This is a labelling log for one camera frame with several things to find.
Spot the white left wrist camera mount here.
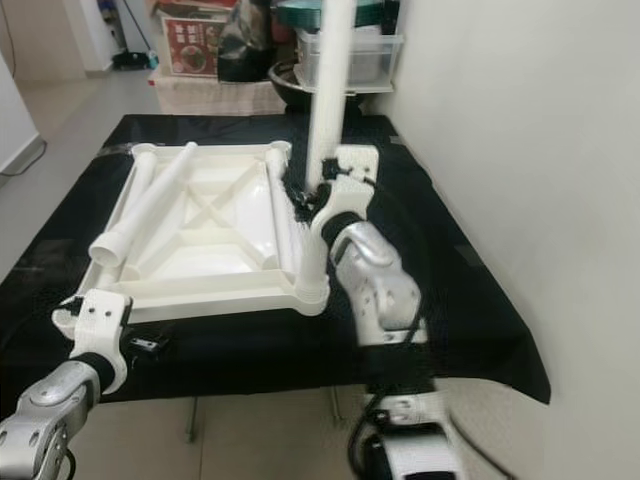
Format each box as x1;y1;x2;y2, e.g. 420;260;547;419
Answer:
72;290;133;393

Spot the black round basin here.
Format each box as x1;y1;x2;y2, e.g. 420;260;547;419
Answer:
268;60;366;113

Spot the red printed carton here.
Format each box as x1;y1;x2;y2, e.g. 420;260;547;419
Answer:
168;18;226;77

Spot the white low platform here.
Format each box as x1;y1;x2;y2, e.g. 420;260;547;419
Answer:
150;75;286;113

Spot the orange lidded storage box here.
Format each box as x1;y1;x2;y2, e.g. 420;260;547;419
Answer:
155;0;231;79

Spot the green pot lid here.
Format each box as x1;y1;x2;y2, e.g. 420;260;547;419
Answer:
275;0;391;31

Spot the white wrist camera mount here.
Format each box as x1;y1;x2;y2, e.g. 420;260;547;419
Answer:
310;145;381;236
72;290;133;393

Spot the black table cloth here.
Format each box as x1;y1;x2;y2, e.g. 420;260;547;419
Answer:
0;112;553;406

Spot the mop with teal head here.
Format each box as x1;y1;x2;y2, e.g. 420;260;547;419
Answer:
120;0;161;71

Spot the black plastic bag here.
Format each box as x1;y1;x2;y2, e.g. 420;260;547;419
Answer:
218;0;276;83

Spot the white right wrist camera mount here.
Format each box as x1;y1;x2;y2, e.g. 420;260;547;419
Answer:
310;145;381;236

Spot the white plastic table top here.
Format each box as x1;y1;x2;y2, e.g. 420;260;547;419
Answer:
52;140;331;323

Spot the clear plastic bin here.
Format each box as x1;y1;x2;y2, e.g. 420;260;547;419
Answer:
295;28;406;93

